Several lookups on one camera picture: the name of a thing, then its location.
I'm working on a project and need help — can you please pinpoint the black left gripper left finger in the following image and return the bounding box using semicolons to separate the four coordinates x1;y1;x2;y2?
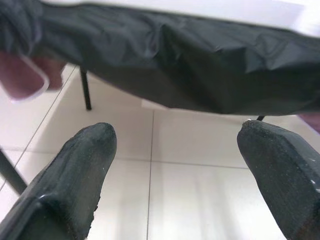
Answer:
0;121;118;240

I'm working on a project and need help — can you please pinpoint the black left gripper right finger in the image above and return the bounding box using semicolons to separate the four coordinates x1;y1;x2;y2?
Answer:
236;119;320;240

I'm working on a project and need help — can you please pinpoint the pink soft object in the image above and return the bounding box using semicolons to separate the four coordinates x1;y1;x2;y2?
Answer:
298;111;320;131

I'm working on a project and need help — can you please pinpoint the maroon object with clear rim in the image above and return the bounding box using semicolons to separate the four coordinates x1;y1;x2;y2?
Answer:
0;49;63;102

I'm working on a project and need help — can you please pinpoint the black cloth table cover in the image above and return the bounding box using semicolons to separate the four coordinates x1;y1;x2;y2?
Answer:
0;0;320;117

